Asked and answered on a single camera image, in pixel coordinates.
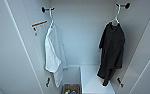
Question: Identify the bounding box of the box with bottles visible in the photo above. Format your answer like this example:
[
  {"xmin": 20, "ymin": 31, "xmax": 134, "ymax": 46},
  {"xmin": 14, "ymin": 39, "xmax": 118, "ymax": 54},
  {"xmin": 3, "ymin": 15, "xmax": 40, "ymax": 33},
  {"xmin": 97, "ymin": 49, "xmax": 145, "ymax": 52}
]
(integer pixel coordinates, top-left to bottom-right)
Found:
[{"xmin": 60, "ymin": 83, "xmax": 81, "ymax": 94}]

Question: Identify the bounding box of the orange label sticker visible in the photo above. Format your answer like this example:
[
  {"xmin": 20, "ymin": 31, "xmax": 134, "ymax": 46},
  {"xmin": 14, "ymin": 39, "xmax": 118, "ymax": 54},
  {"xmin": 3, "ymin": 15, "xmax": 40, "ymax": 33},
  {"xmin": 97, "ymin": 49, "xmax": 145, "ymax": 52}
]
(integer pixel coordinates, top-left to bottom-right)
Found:
[{"xmin": 31, "ymin": 20, "xmax": 49, "ymax": 28}]

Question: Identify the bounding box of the white hanging cloth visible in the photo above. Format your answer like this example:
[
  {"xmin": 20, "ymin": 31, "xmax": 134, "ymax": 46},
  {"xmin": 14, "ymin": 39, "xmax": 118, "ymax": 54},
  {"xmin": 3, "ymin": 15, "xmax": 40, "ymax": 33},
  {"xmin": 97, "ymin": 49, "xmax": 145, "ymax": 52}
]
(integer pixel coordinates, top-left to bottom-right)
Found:
[{"xmin": 44, "ymin": 23, "xmax": 68, "ymax": 88}]

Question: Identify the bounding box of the white wardrobe body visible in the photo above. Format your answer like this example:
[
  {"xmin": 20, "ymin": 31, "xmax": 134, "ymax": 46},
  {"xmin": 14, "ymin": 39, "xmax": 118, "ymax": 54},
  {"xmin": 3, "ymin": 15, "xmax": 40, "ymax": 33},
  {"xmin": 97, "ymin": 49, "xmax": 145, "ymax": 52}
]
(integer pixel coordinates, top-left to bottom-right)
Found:
[{"xmin": 5, "ymin": 0, "xmax": 150, "ymax": 94}]

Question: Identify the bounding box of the black wardrobe hook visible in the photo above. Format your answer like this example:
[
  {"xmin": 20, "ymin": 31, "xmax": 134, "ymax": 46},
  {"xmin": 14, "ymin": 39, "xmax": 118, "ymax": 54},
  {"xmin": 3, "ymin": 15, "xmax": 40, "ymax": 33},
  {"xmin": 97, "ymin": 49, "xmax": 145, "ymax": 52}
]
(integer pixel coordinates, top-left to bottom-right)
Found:
[
  {"xmin": 41, "ymin": 6, "xmax": 55, "ymax": 14},
  {"xmin": 115, "ymin": 2, "xmax": 131, "ymax": 10}
]

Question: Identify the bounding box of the black garment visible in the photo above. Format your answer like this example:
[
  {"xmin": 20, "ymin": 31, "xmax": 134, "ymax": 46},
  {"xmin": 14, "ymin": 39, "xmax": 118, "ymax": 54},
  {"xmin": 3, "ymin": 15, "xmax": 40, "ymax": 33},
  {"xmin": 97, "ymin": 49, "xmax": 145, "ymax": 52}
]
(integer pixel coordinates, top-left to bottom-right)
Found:
[{"xmin": 96, "ymin": 21, "xmax": 126, "ymax": 87}]

